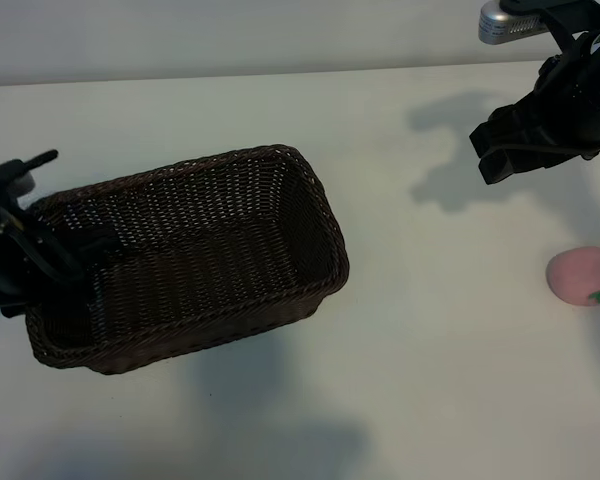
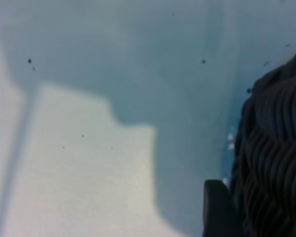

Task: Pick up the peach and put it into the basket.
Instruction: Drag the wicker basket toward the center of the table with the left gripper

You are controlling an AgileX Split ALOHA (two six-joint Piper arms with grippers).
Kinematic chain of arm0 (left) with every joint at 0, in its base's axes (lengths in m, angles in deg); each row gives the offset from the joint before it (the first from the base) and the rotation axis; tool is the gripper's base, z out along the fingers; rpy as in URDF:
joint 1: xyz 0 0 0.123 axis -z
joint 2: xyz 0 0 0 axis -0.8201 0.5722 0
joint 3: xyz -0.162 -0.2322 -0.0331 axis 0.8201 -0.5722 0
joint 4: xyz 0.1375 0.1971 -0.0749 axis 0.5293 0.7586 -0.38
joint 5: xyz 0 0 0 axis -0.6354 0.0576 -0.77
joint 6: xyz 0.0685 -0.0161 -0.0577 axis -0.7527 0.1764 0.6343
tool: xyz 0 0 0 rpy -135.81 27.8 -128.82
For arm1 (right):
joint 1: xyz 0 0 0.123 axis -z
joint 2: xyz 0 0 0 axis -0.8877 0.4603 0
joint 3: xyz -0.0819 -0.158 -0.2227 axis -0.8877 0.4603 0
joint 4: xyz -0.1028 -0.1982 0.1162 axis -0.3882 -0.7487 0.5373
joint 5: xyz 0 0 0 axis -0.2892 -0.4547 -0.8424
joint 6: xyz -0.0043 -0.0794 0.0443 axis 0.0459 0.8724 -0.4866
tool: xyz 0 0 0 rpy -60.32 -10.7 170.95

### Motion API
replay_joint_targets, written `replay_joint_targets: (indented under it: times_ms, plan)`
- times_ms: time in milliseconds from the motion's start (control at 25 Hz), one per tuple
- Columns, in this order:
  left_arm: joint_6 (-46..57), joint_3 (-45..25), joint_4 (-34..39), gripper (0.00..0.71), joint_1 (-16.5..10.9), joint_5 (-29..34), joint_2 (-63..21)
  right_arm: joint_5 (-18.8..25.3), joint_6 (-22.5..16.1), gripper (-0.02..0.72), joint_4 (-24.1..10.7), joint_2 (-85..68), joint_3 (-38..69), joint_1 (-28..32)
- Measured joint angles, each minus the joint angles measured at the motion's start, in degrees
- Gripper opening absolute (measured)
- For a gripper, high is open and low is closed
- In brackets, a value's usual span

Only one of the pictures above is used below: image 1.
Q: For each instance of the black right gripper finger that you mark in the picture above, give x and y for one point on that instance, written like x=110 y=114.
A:
x=505 y=167
x=497 y=130

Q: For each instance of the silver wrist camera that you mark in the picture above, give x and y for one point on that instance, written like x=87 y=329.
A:
x=25 y=182
x=505 y=22

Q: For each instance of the pink peach with green leaf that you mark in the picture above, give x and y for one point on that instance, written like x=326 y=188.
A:
x=580 y=275

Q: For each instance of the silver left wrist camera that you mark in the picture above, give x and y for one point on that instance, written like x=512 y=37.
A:
x=25 y=182

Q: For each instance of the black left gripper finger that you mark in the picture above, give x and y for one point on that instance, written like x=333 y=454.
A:
x=15 y=309
x=100 y=242

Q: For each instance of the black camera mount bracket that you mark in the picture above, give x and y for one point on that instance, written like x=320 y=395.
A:
x=562 y=22

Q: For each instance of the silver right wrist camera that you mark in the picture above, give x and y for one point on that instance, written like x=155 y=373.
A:
x=505 y=22

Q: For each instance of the dark brown wicker basket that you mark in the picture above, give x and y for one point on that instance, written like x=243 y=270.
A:
x=205 y=260

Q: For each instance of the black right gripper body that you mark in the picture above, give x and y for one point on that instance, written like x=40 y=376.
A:
x=570 y=115

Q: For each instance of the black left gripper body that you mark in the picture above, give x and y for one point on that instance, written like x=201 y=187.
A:
x=5 y=250

